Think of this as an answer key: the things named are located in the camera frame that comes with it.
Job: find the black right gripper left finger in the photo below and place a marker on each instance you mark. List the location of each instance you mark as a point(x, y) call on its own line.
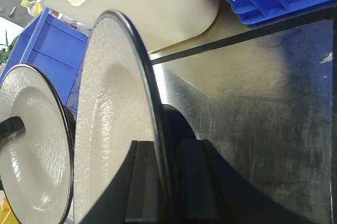
point(133, 195)

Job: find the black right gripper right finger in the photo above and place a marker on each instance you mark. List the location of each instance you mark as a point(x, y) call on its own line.
point(212, 191)

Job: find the visible finger of the black left gripper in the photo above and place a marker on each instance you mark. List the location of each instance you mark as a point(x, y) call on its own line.
point(10, 126)

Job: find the beige glossy plate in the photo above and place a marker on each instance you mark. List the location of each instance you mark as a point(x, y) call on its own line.
point(36, 160)
point(118, 103)

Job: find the blue crate on left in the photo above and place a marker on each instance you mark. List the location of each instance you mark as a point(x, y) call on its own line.
point(57, 49)

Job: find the yellow capped bottle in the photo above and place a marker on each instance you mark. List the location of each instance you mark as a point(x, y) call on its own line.
point(33, 7)

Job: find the cream plastic storage tub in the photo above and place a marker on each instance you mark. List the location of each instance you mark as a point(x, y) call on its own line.
point(161, 23)

